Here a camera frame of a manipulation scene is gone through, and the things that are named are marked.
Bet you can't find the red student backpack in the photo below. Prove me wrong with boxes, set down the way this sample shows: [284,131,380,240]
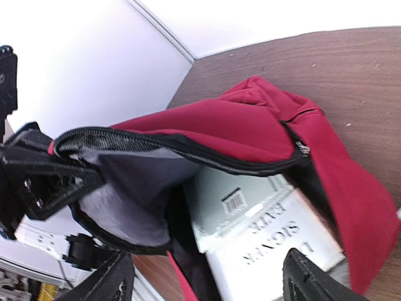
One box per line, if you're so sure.
[49,77,400,300]

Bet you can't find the white book pink flowers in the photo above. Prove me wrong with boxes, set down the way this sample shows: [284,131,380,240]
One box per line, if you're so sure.
[206,189,345,300]

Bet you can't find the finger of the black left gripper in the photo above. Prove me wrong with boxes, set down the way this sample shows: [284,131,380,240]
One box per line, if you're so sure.
[1,122,103,219]

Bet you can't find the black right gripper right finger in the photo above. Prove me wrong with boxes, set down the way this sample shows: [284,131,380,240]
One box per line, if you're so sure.
[283,248,367,301]

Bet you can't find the white grey barcode book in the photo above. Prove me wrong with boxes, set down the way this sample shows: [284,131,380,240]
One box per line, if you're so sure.
[183,167,294,253]

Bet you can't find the left aluminium corner post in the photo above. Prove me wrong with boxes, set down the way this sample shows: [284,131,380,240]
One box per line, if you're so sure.
[125,0,197,64]

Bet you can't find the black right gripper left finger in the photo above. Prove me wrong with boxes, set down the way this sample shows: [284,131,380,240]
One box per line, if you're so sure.
[57,252,135,301]

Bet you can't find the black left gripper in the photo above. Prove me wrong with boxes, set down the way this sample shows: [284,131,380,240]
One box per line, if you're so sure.
[0,45,18,239]

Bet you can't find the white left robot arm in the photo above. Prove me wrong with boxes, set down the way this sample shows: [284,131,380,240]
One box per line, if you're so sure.
[1,45,95,288]

